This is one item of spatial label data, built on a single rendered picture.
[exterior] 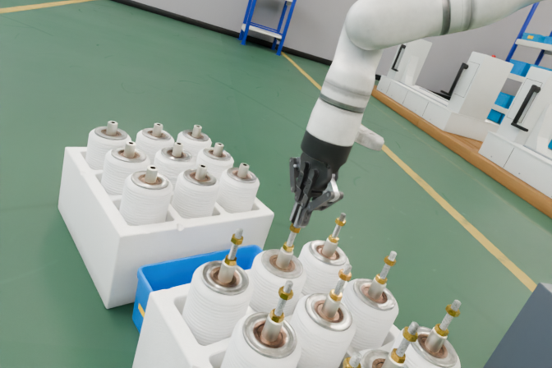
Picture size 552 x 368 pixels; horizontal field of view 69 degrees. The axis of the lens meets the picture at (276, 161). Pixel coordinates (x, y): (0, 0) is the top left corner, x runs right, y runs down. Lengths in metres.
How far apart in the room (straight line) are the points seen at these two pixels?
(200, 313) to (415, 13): 0.50
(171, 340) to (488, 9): 0.62
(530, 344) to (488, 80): 3.19
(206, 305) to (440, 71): 7.59
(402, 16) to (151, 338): 0.60
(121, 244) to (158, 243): 0.08
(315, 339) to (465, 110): 3.50
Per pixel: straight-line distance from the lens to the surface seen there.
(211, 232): 0.92
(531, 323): 1.03
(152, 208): 0.84
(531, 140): 3.45
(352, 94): 0.57
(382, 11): 0.55
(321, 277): 0.77
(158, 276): 0.88
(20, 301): 0.95
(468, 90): 3.96
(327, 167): 0.60
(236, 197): 0.96
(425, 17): 0.57
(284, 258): 0.70
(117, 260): 0.85
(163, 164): 0.98
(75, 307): 0.93
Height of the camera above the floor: 0.65
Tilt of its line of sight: 20 degrees down
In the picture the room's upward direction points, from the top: 18 degrees clockwise
